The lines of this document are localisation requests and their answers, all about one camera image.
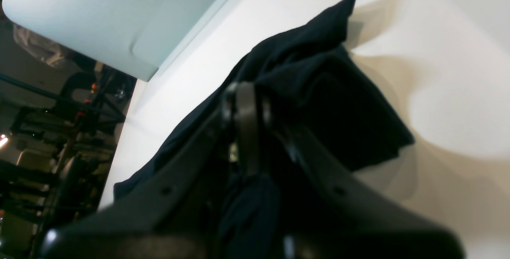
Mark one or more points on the black t-shirt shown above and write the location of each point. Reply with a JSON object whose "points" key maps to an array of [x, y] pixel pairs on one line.
{"points": [[308, 75]]}

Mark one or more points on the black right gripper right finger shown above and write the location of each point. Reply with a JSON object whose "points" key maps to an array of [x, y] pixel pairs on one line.
{"points": [[327, 213]]}

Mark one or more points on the white bin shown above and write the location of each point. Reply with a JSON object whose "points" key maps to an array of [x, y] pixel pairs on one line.
{"points": [[137, 37]]}

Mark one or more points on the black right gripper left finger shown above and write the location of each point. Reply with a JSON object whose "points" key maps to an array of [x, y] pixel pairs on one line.
{"points": [[174, 214]]}

